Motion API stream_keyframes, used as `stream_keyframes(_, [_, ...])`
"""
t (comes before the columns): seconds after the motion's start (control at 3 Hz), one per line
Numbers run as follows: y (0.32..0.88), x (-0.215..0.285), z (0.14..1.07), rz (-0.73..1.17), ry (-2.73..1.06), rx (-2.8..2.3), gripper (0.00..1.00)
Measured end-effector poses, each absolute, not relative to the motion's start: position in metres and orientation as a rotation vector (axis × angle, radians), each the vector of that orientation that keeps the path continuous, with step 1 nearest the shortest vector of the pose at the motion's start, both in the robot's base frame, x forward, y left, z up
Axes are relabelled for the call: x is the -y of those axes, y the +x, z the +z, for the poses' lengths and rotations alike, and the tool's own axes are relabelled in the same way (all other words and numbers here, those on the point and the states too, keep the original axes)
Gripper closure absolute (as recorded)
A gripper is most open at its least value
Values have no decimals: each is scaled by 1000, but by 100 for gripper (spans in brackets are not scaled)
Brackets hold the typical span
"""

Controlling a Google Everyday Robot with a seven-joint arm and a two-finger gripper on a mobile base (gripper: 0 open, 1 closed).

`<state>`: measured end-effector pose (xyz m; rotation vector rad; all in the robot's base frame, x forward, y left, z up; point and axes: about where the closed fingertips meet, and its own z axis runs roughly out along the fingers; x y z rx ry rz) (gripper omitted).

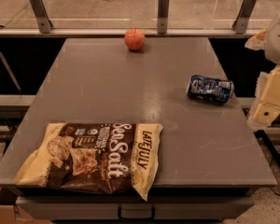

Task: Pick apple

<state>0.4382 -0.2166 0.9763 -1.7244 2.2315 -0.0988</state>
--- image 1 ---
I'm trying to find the right metal railing bracket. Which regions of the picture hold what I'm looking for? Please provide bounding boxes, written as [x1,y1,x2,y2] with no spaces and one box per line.
[232,0,257,35]

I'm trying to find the grey drawer with handle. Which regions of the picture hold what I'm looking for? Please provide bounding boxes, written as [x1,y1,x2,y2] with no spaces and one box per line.
[16,196,254,221]

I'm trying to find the glass barrier panel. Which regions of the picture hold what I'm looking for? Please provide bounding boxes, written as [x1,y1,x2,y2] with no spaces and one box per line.
[0,0,280,30]

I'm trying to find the middle metal railing bracket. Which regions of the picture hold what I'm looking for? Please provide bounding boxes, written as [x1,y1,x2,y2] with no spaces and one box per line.
[157,0,170,34]

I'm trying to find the left metal railing bracket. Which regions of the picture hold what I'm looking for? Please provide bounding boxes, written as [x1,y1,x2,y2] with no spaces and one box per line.
[29,0,53,34]

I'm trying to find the red apple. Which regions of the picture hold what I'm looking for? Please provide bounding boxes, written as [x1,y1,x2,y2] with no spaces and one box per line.
[124,28,146,51]

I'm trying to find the blue crushed soda can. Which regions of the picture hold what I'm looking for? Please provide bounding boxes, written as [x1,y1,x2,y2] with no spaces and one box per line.
[187,75,234,104]

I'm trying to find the cardboard box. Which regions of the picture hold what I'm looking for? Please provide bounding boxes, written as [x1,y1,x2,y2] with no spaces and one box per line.
[0,188,51,224]

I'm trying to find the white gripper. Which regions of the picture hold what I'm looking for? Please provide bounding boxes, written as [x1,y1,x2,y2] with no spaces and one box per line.
[245,13,280,129]

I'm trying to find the metal railing bracket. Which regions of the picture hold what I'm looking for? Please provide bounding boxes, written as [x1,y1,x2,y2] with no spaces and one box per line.
[157,0,170,34]
[232,0,257,35]
[29,0,53,34]

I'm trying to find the Late July chips bag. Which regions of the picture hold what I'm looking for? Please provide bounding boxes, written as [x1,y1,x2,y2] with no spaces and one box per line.
[15,123,162,200]

